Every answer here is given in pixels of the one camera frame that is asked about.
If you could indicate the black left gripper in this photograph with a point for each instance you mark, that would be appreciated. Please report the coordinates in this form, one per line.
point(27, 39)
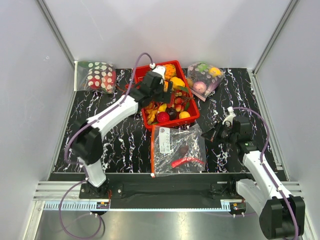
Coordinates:
point(164, 96)

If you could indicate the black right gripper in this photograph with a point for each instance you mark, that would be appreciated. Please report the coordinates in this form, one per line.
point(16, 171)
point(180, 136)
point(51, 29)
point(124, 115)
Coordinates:
point(212, 135)

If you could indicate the dark brown fake fruit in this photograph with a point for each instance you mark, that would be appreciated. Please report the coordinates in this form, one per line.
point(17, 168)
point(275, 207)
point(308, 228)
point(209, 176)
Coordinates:
point(183, 150)

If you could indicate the clear zip top bag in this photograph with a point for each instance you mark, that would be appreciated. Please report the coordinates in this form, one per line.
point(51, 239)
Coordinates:
point(164, 149)

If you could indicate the red chili pepper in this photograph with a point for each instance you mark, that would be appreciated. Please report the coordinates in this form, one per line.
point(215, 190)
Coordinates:
point(184, 160)

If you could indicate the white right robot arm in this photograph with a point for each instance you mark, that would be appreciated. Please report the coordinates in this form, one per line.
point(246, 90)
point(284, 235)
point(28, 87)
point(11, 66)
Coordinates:
point(281, 214)

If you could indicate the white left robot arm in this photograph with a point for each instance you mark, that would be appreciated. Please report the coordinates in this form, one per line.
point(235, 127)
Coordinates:
point(87, 145)

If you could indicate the spotted bag with red fruit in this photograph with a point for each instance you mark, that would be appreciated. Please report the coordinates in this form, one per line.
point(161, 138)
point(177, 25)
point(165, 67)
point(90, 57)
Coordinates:
point(94, 76)

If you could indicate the spotted bag with vegetables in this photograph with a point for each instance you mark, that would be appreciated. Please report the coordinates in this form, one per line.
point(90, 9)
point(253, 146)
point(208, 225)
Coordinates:
point(201, 71)

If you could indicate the yellow ginger root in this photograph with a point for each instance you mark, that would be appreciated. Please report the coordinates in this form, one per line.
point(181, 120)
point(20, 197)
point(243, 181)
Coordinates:
point(151, 111)

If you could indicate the orange pineapple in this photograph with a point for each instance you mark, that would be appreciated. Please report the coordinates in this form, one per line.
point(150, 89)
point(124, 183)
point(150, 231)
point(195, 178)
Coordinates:
point(170, 71)

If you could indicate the red wrinkled fruit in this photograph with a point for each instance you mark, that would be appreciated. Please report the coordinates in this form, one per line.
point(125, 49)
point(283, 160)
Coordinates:
point(163, 117)

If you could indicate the lychee and longan bunch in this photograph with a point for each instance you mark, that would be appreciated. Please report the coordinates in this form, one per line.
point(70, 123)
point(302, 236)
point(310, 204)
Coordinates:
point(180, 100)

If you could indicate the dark purple mangosteen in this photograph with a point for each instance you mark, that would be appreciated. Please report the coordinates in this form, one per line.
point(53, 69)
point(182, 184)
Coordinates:
point(172, 113)

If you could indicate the red plastic bin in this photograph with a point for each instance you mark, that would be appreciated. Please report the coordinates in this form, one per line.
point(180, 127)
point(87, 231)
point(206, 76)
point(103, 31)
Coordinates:
point(192, 109)

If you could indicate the yellow round fruit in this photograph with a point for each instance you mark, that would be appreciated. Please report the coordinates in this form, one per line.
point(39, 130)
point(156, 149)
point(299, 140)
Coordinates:
point(184, 115)

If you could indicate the purple onion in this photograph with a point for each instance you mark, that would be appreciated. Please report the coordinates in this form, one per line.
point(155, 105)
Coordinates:
point(199, 87)

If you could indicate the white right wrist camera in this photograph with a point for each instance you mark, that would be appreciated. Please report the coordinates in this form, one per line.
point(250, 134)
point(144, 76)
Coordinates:
point(229, 117)

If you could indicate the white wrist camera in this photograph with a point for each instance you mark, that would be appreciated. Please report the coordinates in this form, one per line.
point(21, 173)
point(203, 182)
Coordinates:
point(160, 70)
point(229, 117)

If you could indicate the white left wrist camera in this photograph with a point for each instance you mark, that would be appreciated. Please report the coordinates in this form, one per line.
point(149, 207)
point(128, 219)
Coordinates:
point(160, 70)

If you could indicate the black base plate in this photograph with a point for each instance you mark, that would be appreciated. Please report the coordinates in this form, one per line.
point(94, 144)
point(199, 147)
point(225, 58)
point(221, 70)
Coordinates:
point(139, 184)

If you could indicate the aluminium front rail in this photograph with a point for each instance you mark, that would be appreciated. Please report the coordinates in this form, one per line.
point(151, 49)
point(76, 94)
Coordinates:
point(66, 195)

